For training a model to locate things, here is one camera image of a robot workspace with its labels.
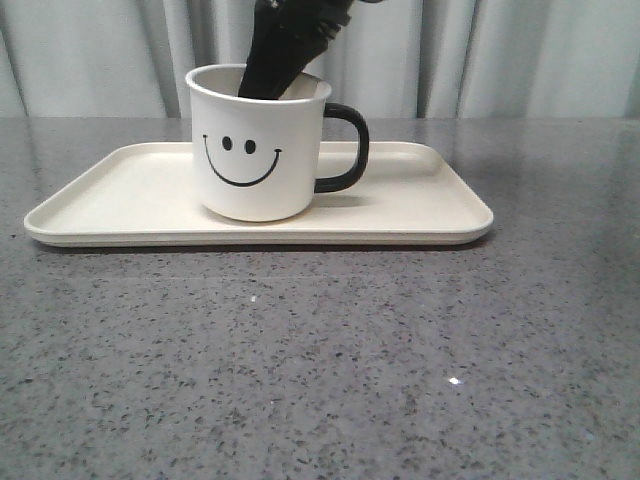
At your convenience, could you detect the black gripper finger inside mug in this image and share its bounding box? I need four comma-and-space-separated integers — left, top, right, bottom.
238, 1, 297, 98

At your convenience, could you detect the pale grey-green curtain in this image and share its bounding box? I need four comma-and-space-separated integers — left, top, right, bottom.
1, 1, 639, 119

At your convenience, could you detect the cream rectangular plastic tray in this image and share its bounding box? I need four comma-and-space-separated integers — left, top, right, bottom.
24, 141, 494, 247

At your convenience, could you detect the white smiley mug black handle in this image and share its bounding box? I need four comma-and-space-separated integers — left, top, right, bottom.
185, 64, 370, 222

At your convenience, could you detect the black gripper finger outside mug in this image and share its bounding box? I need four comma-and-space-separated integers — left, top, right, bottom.
272, 0, 353, 99

